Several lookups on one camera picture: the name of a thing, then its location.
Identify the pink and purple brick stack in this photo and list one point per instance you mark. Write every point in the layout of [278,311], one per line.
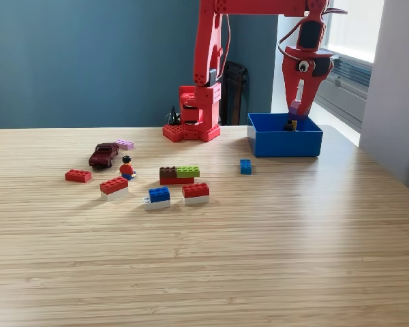
[294,108]

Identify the small yellow toy digger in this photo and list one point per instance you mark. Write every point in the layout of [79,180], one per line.
[289,126]

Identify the dark red toy car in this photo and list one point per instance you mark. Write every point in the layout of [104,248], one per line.
[103,156]

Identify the blue plastic bin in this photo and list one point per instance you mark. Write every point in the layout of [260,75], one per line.
[286,143]

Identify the grey window vent grille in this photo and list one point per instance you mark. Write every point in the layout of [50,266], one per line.
[352,73]

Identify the dark folded chair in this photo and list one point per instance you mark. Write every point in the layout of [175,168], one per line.
[237,95]

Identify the small blue building brick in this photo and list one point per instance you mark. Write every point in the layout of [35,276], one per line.
[245,167]

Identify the red and white brick stack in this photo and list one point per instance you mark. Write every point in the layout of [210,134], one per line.
[195,193]
[114,187]

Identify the brown green red brick stack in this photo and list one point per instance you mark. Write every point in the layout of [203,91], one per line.
[177,175]

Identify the blue and white brick stack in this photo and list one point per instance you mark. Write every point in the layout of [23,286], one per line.
[158,198]

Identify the pink flat building brick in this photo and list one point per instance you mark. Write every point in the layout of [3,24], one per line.
[125,144]

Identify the toy figure red shirt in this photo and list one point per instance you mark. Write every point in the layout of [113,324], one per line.
[126,169]

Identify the red building brick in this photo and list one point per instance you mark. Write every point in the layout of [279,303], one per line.
[77,175]

